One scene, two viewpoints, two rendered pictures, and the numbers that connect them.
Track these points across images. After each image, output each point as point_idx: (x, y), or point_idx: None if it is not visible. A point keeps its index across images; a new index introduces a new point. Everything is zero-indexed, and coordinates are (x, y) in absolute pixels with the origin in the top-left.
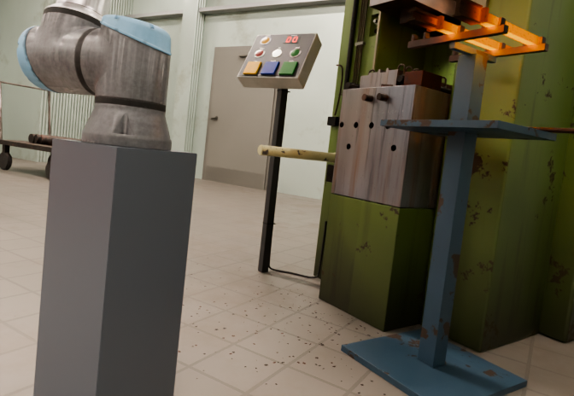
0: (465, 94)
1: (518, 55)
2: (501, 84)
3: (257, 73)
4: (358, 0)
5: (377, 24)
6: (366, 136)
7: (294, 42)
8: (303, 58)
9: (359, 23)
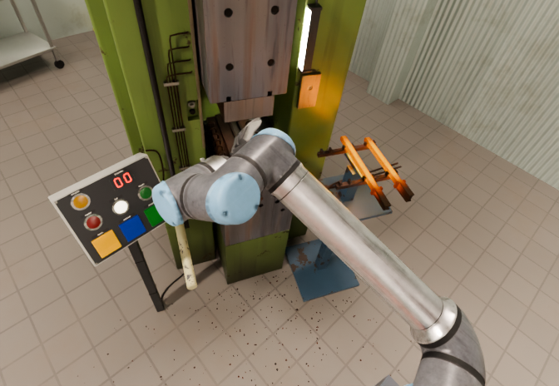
0: (353, 189)
1: (332, 124)
2: (321, 140)
3: (122, 244)
4: None
5: (200, 110)
6: (257, 211)
7: (130, 181)
8: None
9: (166, 109)
